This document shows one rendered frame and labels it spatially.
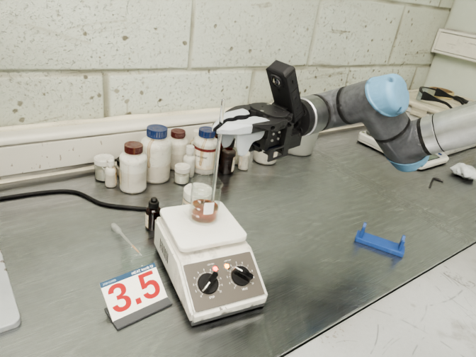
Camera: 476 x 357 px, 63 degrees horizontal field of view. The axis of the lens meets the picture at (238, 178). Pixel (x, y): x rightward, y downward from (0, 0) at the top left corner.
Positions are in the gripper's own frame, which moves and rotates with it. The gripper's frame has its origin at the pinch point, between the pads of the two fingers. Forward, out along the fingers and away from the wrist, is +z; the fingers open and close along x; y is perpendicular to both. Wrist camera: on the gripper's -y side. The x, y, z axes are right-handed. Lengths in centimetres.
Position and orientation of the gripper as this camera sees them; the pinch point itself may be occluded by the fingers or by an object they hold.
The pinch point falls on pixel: (221, 124)
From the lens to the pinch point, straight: 60.8
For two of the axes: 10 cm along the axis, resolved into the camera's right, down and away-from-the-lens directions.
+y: -1.2, 8.7, 4.7
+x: -6.9, -4.2, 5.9
